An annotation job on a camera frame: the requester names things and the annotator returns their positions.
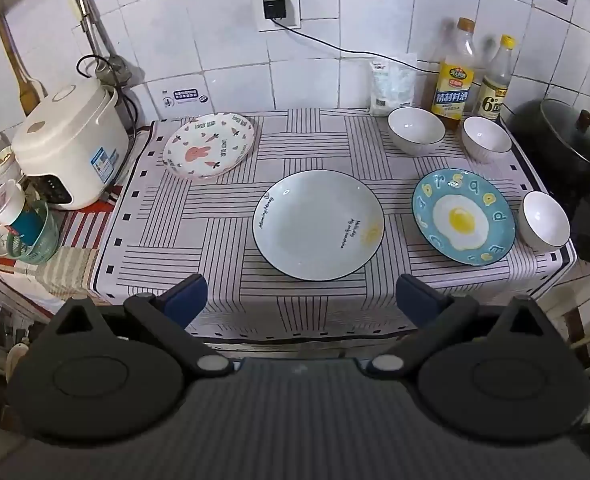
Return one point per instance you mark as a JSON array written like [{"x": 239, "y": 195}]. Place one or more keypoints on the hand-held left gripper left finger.
[{"x": 187, "y": 295}]

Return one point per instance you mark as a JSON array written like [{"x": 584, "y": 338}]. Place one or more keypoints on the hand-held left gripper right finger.
[{"x": 417, "y": 295}]

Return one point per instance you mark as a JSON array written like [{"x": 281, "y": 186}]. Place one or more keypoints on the blue fried egg print plate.
[{"x": 460, "y": 220}]

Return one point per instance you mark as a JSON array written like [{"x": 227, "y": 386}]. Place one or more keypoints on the white plate with black rim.
[{"x": 320, "y": 225}]

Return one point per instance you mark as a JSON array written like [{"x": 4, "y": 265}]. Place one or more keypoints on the bunny and carrot print plate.
[{"x": 200, "y": 150}]

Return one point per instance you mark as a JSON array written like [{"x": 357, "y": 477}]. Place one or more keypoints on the white bowl with black rim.
[
  {"x": 415, "y": 127},
  {"x": 542, "y": 220},
  {"x": 486, "y": 135}
]

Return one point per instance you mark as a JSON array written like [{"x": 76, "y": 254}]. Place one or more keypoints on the white striped tablecloth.
[{"x": 215, "y": 230}]

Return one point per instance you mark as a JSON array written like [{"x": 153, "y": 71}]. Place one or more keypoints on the red striped cloth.
[{"x": 85, "y": 225}]

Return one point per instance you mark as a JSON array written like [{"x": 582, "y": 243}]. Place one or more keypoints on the green plastic cup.
[{"x": 40, "y": 245}]

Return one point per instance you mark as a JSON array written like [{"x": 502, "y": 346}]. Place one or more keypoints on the white rice cooker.
[{"x": 70, "y": 135}]

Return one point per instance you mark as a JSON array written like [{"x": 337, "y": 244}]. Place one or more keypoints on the black wok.
[{"x": 525, "y": 125}]

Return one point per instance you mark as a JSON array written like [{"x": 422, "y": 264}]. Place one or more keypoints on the white cup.
[{"x": 7, "y": 205}]

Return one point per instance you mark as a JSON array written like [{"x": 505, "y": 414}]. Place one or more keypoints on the white salt bag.
[{"x": 390, "y": 85}]

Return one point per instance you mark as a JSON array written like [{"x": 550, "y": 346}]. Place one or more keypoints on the yellow label cooking wine bottle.
[{"x": 452, "y": 85}]

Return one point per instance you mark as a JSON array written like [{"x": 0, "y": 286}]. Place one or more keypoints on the clear vinegar bottle yellow cap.
[{"x": 492, "y": 95}]

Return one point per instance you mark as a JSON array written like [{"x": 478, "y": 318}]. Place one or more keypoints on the glass pot lid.
[{"x": 570, "y": 135}]

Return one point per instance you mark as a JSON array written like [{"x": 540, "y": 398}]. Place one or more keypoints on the white condiment jar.
[{"x": 0, "y": 160}]

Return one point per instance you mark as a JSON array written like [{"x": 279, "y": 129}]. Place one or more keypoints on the wooden spatula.
[{"x": 22, "y": 85}]

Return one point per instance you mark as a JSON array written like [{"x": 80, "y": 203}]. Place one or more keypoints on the hanging metal utensil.
[{"x": 92, "y": 25}]

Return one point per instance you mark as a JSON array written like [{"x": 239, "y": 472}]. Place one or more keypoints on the black power adapter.
[{"x": 274, "y": 4}]

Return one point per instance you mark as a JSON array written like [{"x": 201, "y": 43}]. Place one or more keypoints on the black and white wall sticker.
[{"x": 185, "y": 96}]

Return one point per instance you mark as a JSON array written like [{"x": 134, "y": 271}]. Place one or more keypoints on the white wall socket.
[{"x": 294, "y": 7}]

